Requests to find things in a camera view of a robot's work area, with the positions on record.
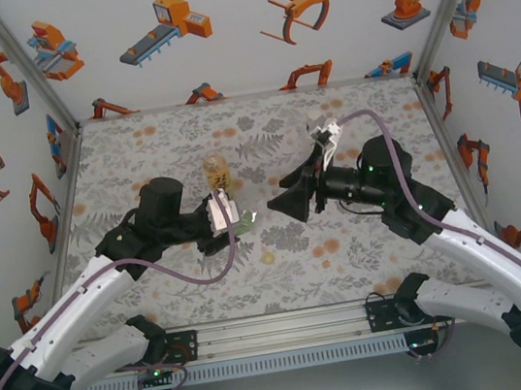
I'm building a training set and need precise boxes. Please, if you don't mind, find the yellow tea bottle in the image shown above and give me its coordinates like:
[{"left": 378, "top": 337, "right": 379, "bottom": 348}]
[{"left": 200, "top": 148, "right": 236, "bottom": 197}]

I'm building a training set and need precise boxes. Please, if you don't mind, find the floral tablecloth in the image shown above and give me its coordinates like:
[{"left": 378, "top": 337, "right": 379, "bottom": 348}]
[{"left": 29, "top": 64, "right": 505, "bottom": 346}]

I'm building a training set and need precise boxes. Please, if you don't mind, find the small circuit board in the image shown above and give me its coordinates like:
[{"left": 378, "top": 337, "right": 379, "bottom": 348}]
[
  {"left": 406, "top": 334, "right": 440, "bottom": 354},
  {"left": 136, "top": 363, "right": 178, "bottom": 390}
]

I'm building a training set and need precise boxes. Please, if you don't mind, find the aluminium table back rail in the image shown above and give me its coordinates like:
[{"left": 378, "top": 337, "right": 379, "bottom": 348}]
[{"left": 77, "top": 67, "right": 416, "bottom": 128}]

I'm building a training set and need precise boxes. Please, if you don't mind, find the aluminium table side rail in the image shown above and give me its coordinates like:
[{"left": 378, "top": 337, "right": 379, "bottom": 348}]
[
  {"left": 27, "top": 123, "right": 107, "bottom": 291},
  {"left": 411, "top": 65, "right": 491, "bottom": 229}
]

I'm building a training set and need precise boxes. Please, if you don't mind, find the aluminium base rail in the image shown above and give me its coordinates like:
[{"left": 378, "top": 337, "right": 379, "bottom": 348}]
[{"left": 66, "top": 277, "right": 505, "bottom": 384}]

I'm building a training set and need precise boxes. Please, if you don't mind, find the slotted grey cable duct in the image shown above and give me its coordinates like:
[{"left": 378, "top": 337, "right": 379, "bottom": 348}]
[{"left": 67, "top": 332, "right": 410, "bottom": 390}]

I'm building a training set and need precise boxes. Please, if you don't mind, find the aluminium frame post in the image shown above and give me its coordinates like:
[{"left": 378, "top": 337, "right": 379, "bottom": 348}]
[
  {"left": 400, "top": 0, "right": 512, "bottom": 82},
  {"left": 0, "top": 0, "right": 84, "bottom": 145}
]

